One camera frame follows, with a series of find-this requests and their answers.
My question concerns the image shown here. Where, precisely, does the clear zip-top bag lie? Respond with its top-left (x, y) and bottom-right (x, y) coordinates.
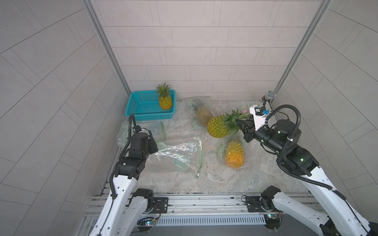
top-left (146, 137), bottom-right (202, 179)
top-left (185, 96), bottom-right (215, 129)
top-left (116, 120), bottom-right (166, 147)
top-left (217, 134), bottom-right (248, 170)

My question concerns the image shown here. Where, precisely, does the pineapple yellow orange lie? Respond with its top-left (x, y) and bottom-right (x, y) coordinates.
top-left (157, 83), bottom-right (173, 110)

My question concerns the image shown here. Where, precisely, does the teal plastic basket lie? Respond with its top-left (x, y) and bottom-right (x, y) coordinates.
top-left (125, 89), bottom-right (176, 121)

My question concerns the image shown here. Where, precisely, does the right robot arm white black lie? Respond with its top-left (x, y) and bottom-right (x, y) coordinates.
top-left (236, 115), bottom-right (378, 236)

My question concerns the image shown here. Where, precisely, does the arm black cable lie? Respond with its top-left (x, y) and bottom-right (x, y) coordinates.
top-left (118, 113), bottom-right (154, 160)
top-left (264, 104), bottom-right (370, 234)

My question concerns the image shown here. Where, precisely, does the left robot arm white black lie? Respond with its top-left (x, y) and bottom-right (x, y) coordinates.
top-left (90, 132), bottom-right (158, 236)

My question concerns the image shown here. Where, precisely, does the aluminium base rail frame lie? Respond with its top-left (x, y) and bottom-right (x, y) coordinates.
top-left (79, 192), bottom-right (330, 228)

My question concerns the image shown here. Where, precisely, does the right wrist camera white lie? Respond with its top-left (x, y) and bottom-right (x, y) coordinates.
top-left (250, 104), bottom-right (269, 131)

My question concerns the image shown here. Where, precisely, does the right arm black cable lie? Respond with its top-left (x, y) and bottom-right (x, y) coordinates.
top-left (264, 104), bottom-right (370, 234)

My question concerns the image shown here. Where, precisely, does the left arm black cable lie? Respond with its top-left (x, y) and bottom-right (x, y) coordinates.
top-left (118, 113), bottom-right (154, 160)

